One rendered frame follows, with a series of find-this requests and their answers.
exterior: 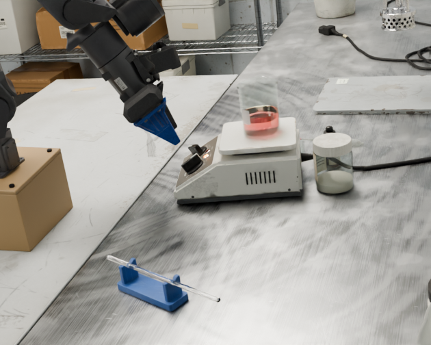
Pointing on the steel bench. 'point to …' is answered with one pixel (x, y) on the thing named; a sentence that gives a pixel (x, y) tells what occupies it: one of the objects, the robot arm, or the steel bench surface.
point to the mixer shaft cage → (397, 16)
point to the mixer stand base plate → (382, 95)
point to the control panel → (202, 159)
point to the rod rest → (151, 288)
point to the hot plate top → (226, 144)
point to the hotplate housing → (246, 176)
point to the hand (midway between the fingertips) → (163, 118)
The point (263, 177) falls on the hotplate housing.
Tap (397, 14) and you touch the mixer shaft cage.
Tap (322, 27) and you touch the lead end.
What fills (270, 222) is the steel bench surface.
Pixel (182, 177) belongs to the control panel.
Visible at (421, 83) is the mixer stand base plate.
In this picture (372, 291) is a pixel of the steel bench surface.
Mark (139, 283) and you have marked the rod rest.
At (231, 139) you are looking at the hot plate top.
